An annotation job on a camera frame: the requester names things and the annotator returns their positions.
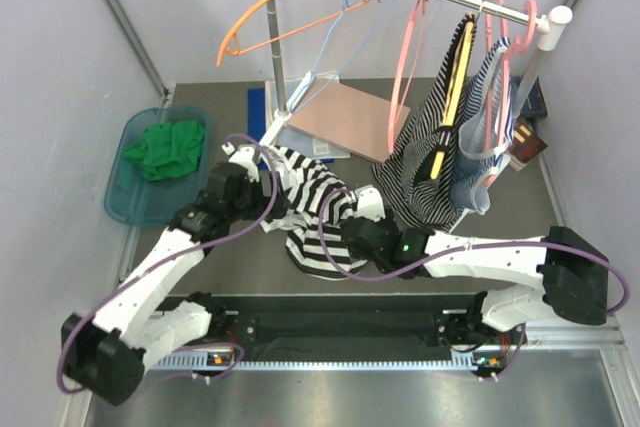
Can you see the pink hanger far right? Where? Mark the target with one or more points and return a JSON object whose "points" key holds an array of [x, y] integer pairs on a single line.
{"points": [[519, 45]]}

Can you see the dark blue book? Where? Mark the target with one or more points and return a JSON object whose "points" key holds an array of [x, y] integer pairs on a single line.
{"points": [[533, 107]]}

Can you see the black white striped tank top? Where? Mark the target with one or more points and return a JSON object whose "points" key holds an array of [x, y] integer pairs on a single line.
{"points": [[314, 207]]}

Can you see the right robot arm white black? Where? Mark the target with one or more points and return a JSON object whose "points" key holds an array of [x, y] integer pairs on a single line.
{"points": [[556, 275]]}

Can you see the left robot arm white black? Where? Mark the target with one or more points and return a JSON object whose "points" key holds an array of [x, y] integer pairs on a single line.
{"points": [[110, 350]]}

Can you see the teal plastic bin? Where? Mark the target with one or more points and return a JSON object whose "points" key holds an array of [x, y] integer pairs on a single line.
{"points": [[129, 198]]}

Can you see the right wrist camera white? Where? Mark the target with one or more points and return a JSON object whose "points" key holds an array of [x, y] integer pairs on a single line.
{"points": [[368, 203]]}

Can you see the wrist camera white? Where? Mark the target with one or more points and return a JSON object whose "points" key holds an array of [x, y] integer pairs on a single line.
{"points": [[246, 156], [368, 203]]}

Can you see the clothes rack metal white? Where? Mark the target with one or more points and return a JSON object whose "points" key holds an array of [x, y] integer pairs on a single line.
{"points": [[549, 26]]}

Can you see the pink brown board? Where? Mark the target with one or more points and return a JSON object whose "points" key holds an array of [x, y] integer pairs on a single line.
{"points": [[345, 117]]}

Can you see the yellow black hanger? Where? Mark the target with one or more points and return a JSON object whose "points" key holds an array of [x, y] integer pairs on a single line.
{"points": [[461, 61]]}

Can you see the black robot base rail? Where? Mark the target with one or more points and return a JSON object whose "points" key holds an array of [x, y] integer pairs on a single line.
{"points": [[435, 319]]}

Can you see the pink hanger with garment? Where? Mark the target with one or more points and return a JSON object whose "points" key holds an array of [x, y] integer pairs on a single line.
{"points": [[497, 116]]}

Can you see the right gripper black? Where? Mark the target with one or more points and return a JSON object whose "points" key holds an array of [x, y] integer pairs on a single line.
{"points": [[388, 223]]}

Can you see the brown wooden box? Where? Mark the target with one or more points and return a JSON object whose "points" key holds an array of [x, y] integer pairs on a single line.
{"points": [[526, 145]]}

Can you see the orange plastic hanger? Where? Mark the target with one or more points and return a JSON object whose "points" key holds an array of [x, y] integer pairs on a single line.
{"points": [[230, 45]]}

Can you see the light blue wire hanger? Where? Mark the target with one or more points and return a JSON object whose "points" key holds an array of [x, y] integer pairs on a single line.
{"points": [[312, 83]]}

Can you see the blue white striped garment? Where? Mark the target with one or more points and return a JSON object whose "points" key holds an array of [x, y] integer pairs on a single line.
{"points": [[471, 165]]}

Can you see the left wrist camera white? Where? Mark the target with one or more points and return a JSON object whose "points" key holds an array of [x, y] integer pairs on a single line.
{"points": [[246, 156]]}

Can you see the green cloth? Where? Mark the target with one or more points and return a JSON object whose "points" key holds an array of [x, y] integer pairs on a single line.
{"points": [[168, 150]]}

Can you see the blue mat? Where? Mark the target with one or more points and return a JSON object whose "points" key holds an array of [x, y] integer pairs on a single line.
{"points": [[255, 117]]}

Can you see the thin striped black white garment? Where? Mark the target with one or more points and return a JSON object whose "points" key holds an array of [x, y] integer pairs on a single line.
{"points": [[417, 177]]}

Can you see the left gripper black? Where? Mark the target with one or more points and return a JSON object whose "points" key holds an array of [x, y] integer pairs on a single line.
{"points": [[263, 201]]}

